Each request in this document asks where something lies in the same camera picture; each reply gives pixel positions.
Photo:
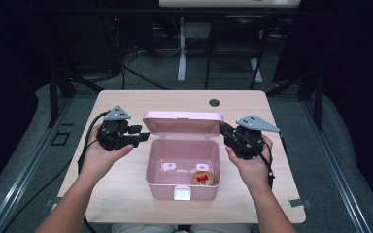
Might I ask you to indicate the black metal stand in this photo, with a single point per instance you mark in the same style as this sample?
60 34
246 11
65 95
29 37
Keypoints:
54 97
319 103

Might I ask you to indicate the aluminium floor rail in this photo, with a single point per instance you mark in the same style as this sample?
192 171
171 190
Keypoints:
333 168
29 168

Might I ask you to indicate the grey tape strip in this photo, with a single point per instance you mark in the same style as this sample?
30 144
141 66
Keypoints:
50 202
299 203

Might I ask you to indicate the person's left hand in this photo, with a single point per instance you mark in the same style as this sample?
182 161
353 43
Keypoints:
100 160

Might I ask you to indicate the long white desk leg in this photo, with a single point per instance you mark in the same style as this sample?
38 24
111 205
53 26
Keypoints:
182 58

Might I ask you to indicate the person's left leg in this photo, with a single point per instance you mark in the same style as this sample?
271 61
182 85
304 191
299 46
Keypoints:
142 228

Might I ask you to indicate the short white desk leg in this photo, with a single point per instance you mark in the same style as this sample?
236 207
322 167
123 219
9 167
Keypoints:
256 71

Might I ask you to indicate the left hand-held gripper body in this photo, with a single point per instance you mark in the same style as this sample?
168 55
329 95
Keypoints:
113 137

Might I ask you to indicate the person's right hand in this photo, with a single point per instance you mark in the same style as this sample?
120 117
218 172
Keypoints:
255 171

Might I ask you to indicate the black chair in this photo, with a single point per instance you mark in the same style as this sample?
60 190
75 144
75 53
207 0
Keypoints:
239 22

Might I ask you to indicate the person's leg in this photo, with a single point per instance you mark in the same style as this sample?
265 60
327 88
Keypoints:
142 228
220 228

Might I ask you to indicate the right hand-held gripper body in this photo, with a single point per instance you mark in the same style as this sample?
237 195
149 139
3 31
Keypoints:
246 144

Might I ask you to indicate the person's right leg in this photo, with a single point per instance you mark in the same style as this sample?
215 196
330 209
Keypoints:
220 228

